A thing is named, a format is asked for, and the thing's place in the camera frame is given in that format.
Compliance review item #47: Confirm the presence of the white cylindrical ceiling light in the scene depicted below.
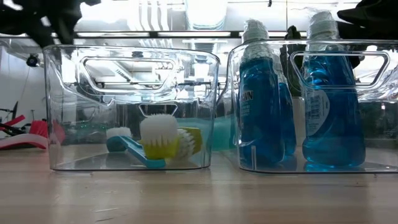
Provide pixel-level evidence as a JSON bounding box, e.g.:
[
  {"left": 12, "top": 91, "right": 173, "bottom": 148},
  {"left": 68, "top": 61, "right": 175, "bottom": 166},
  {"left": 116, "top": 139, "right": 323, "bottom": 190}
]
[{"left": 185, "top": 0, "right": 228, "bottom": 31}]

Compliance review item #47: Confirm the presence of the red dish brush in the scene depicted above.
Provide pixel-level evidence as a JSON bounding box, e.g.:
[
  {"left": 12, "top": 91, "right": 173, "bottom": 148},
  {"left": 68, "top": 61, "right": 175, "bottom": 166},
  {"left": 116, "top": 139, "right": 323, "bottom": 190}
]
[{"left": 0, "top": 119, "right": 66, "bottom": 151}]

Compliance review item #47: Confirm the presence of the blue dish brush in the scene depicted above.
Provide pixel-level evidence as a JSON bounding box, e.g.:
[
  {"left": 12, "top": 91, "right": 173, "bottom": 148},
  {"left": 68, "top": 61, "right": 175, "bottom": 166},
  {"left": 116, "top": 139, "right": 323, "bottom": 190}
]
[{"left": 105, "top": 126, "right": 167, "bottom": 169}]

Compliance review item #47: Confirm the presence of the clear plastic bin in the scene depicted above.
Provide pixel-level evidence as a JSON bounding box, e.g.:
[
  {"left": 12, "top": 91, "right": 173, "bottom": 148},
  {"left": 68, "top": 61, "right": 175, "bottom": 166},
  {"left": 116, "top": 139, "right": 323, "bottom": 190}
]
[
  {"left": 228, "top": 39, "right": 398, "bottom": 174},
  {"left": 42, "top": 44, "right": 221, "bottom": 172}
]

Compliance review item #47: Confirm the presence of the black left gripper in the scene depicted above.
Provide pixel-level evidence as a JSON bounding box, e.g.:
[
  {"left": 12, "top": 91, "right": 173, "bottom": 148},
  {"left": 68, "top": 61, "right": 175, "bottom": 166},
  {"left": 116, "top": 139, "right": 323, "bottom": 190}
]
[{"left": 12, "top": 0, "right": 82, "bottom": 48}]

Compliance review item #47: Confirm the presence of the lime green dish brush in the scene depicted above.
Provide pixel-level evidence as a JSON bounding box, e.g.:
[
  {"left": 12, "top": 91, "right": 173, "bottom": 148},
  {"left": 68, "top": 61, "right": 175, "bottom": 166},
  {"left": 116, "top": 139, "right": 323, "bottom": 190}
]
[{"left": 174, "top": 126, "right": 203, "bottom": 159}]

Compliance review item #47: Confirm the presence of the black overhead beam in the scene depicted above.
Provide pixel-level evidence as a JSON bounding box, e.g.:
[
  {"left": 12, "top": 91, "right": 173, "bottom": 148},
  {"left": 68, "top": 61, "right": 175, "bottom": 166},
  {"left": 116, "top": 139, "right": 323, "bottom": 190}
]
[{"left": 74, "top": 30, "right": 312, "bottom": 39}]

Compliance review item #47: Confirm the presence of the blue dish soap bottle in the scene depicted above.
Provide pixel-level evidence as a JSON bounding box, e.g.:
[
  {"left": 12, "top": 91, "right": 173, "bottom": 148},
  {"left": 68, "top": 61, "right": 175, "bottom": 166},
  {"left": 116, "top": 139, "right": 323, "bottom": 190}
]
[
  {"left": 238, "top": 19, "right": 286, "bottom": 167},
  {"left": 278, "top": 54, "right": 297, "bottom": 157},
  {"left": 302, "top": 11, "right": 367, "bottom": 167}
]

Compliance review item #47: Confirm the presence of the small black dome camera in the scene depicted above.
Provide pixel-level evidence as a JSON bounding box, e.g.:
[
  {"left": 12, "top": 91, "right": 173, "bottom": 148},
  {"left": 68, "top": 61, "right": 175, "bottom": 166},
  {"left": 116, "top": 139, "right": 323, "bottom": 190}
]
[{"left": 26, "top": 53, "right": 40, "bottom": 68}]

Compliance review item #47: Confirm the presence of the red and black tool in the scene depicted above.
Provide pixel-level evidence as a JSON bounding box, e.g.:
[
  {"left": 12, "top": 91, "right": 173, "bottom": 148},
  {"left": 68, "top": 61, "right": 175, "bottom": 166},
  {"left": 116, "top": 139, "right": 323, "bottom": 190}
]
[{"left": 0, "top": 101, "right": 27, "bottom": 136}]

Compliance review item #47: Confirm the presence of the yellow dish brush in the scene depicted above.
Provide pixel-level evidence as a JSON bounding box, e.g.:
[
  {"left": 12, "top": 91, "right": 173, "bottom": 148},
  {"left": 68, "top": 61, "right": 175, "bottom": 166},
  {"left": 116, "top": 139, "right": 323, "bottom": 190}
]
[{"left": 139, "top": 113, "right": 181, "bottom": 161}]

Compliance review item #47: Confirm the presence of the green cactus plant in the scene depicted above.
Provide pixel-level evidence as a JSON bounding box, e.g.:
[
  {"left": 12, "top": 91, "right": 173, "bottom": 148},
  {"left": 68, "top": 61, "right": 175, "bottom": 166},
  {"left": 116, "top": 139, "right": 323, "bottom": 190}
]
[{"left": 279, "top": 25, "right": 307, "bottom": 98}]

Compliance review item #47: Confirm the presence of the black aluminium frame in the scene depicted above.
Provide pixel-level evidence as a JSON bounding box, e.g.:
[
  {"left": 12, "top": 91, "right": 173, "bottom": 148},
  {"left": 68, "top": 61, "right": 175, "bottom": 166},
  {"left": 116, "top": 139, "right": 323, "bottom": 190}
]
[{"left": 366, "top": 136, "right": 398, "bottom": 149}]

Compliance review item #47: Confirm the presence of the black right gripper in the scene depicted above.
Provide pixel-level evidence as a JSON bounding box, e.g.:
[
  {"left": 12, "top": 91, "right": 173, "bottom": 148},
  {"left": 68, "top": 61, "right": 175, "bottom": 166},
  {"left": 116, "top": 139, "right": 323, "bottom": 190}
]
[{"left": 337, "top": 8, "right": 398, "bottom": 68}]

